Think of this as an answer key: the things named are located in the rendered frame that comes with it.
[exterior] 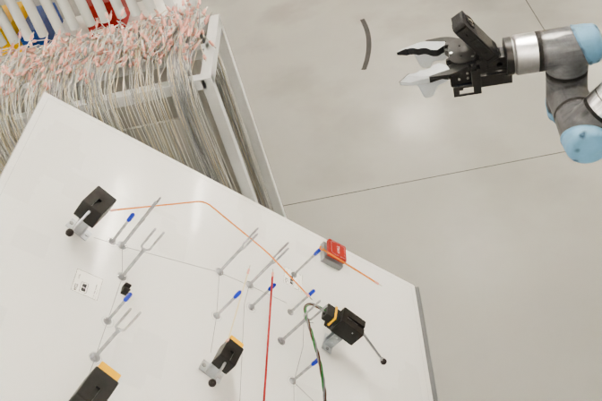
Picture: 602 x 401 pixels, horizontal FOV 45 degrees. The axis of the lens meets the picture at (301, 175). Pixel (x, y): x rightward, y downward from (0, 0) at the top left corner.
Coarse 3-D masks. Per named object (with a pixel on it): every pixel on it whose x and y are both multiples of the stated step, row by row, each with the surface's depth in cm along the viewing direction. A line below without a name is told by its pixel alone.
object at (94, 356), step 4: (128, 312) 108; (140, 312) 108; (124, 316) 109; (136, 316) 109; (120, 320) 109; (132, 320) 110; (116, 324) 110; (128, 324) 110; (116, 328) 111; (120, 328) 111; (124, 328) 111; (116, 332) 111; (112, 336) 112; (108, 340) 112; (104, 344) 113; (100, 348) 114; (104, 348) 114; (100, 352) 114; (92, 356) 115; (96, 356) 115; (92, 360) 115; (96, 360) 115
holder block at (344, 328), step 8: (344, 312) 147; (352, 312) 148; (344, 320) 145; (360, 320) 148; (336, 328) 146; (344, 328) 146; (352, 328) 145; (360, 328) 147; (344, 336) 147; (352, 336) 146; (360, 336) 146; (352, 344) 147
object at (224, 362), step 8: (224, 344) 125; (232, 344) 125; (224, 352) 123; (232, 352) 124; (240, 352) 125; (216, 360) 123; (224, 360) 122; (232, 360) 123; (200, 368) 126; (208, 368) 126; (216, 368) 126; (224, 368) 123; (232, 368) 123; (216, 376) 121
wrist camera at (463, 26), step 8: (456, 16) 129; (464, 16) 128; (456, 24) 128; (464, 24) 127; (472, 24) 129; (456, 32) 128; (464, 32) 128; (472, 32) 128; (480, 32) 131; (464, 40) 129; (472, 40) 129; (480, 40) 129; (488, 40) 132; (472, 48) 130; (480, 48) 130; (488, 48) 131; (496, 48) 133; (480, 56) 132; (488, 56) 132; (496, 56) 132
